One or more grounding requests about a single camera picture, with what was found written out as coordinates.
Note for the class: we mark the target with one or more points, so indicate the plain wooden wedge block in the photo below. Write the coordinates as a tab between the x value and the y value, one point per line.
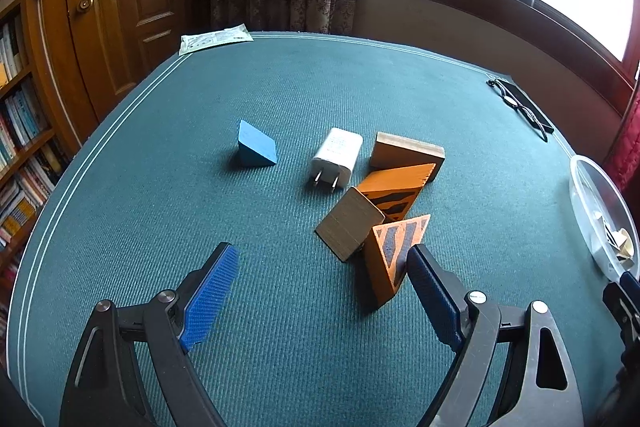
347	222

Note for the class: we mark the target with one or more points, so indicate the orange grey-striped triangular block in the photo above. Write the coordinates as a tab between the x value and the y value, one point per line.
380	272

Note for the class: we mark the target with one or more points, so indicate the black eyeglasses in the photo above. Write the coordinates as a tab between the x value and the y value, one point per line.
515	104

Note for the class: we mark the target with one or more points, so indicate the dark red cloth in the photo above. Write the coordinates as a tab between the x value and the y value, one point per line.
625	137

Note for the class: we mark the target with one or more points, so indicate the white plug charger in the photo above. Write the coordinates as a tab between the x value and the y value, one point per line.
335	152

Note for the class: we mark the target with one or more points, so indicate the rows of books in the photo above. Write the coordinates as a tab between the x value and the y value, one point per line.
20	117

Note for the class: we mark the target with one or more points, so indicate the orange black-striped wedge block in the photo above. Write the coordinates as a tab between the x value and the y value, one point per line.
395	182

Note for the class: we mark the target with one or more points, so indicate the clear plastic container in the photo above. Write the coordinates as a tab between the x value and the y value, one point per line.
590	197

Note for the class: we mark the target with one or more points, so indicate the blue wooden wedge block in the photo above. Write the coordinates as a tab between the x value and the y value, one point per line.
255	144

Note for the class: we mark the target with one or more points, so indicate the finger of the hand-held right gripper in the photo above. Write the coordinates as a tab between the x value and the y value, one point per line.
631	287
622	314

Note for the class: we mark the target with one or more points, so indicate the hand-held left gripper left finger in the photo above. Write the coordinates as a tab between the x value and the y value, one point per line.
207	302

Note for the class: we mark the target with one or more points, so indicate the white paper packet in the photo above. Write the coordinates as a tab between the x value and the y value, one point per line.
215	39

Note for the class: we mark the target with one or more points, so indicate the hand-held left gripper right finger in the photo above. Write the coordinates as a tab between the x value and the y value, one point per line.
435	297

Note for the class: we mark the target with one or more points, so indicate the wooden bookshelf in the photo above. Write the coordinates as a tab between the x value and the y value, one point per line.
40	142

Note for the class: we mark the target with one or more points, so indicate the brass door knob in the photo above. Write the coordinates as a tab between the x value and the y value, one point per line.
85	4

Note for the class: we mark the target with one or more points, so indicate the brown square wooden block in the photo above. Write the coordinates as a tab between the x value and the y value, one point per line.
400	152

